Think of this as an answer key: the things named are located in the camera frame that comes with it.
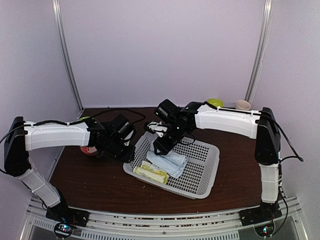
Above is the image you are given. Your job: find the red patterned bowl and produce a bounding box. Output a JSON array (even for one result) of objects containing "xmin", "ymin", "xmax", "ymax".
[{"xmin": 80, "ymin": 146, "xmax": 99, "ymax": 156}]

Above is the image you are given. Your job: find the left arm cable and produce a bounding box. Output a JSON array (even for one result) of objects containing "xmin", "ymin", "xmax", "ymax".
[{"xmin": 0, "ymin": 107, "xmax": 147, "ymax": 146}]

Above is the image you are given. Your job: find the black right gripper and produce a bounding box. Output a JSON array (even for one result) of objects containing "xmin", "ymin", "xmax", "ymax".
[{"xmin": 153, "ymin": 123, "xmax": 189, "ymax": 155}]

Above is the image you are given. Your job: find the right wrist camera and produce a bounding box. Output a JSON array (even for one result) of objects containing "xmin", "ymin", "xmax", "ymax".
[{"xmin": 144, "ymin": 99, "xmax": 182, "ymax": 138}]

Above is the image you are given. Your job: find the right aluminium corner post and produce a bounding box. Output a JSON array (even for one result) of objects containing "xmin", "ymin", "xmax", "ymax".
[{"xmin": 245, "ymin": 0, "xmax": 274, "ymax": 104}]

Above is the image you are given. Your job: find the left circuit board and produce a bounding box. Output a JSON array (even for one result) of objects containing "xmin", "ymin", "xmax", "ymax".
[{"xmin": 53, "ymin": 222, "xmax": 75, "ymax": 238}]

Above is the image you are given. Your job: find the circuit board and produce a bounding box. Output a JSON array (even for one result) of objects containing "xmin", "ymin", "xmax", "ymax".
[
  {"xmin": 53, "ymin": 222, "xmax": 75, "ymax": 238},
  {"xmin": 254, "ymin": 223, "xmax": 275, "ymax": 238}
]

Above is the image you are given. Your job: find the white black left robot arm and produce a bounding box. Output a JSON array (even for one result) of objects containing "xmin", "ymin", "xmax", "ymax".
[{"xmin": 1, "ymin": 114, "xmax": 136, "ymax": 224}]

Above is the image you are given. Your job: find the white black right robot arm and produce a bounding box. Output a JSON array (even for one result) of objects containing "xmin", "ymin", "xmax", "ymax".
[{"xmin": 146, "ymin": 99, "xmax": 282, "ymax": 221}]

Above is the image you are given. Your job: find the floral ceramic cup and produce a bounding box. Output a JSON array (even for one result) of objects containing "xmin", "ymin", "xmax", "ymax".
[{"xmin": 235, "ymin": 99, "xmax": 252, "ymax": 111}]

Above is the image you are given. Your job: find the small green bowl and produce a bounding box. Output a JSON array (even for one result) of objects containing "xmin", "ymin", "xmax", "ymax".
[{"xmin": 207, "ymin": 98, "xmax": 224, "ymax": 108}]

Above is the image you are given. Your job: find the light blue towel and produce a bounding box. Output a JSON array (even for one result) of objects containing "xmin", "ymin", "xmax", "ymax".
[{"xmin": 146, "ymin": 151, "xmax": 188, "ymax": 179}]

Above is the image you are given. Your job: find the aluminium corner post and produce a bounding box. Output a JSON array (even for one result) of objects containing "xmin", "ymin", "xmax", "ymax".
[
  {"xmin": 52, "ymin": 0, "xmax": 84, "ymax": 112},
  {"xmin": 245, "ymin": 0, "xmax": 274, "ymax": 104}
]

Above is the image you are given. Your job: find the right circuit board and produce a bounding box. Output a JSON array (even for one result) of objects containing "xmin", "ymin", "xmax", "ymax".
[{"xmin": 254, "ymin": 223, "xmax": 275, "ymax": 238}]

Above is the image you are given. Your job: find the green patterned white towel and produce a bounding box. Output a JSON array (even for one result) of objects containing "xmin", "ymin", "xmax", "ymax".
[{"xmin": 133, "ymin": 161, "xmax": 169, "ymax": 185}]

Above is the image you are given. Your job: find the left aluminium corner post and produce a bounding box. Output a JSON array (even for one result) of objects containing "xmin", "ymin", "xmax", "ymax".
[{"xmin": 52, "ymin": 0, "xmax": 84, "ymax": 112}]

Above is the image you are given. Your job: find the white perforated plastic basket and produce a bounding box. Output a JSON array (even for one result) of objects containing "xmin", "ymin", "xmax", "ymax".
[{"xmin": 123, "ymin": 132, "xmax": 220, "ymax": 199}]

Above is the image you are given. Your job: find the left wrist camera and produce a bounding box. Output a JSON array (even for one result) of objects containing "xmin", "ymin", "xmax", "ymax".
[{"xmin": 110, "ymin": 113, "xmax": 137, "ymax": 146}]

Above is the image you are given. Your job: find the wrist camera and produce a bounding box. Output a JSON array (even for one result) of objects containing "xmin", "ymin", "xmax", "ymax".
[
  {"xmin": 110, "ymin": 113, "xmax": 137, "ymax": 146},
  {"xmin": 144, "ymin": 99, "xmax": 182, "ymax": 138}
]

